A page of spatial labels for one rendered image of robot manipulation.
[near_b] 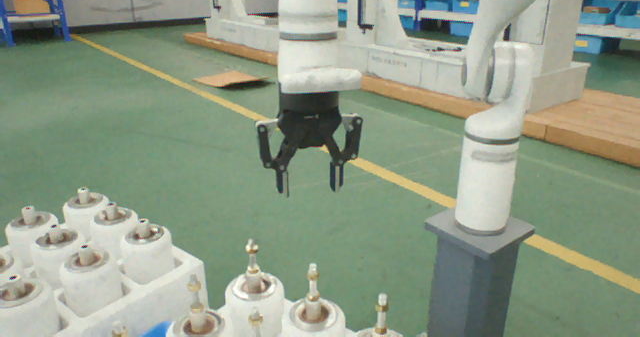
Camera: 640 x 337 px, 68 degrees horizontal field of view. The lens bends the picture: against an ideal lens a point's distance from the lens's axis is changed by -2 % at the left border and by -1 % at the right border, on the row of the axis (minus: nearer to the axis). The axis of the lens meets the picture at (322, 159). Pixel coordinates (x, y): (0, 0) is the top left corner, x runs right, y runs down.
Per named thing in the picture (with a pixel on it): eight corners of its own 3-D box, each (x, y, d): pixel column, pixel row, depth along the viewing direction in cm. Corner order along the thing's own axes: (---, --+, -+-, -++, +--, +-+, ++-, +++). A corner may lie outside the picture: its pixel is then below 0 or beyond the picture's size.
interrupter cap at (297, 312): (297, 339, 68) (297, 335, 68) (282, 306, 75) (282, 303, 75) (346, 326, 71) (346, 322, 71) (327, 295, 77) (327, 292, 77)
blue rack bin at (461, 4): (475, 10, 592) (477, -8, 584) (502, 12, 564) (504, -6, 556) (449, 12, 563) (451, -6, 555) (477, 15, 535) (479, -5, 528)
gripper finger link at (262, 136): (262, 117, 61) (274, 158, 63) (248, 121, 61) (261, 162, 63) (265, 123, 58) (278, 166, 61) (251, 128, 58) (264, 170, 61)
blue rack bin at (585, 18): (588, 19, 493) (592, -2, 486) (628, 23, 465) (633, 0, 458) (564, 22, 465) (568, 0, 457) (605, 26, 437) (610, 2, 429)
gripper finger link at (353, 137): (355, 116, 61) (344, 159, 63) (368, 118, 62) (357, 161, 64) (349, 110, 64) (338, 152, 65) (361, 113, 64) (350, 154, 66)
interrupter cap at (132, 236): (150, 222, 100) (150, 219, 99) (172, 234, 95) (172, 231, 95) (117, 237, 94) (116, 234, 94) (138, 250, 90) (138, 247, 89)
